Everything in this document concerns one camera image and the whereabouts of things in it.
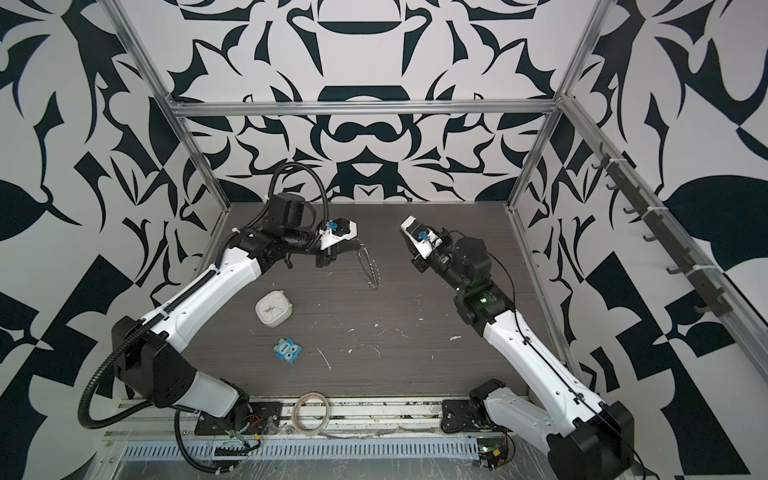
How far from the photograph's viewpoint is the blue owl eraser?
84 centimetres

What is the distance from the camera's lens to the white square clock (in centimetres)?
89

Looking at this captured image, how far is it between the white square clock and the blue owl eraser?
59mm
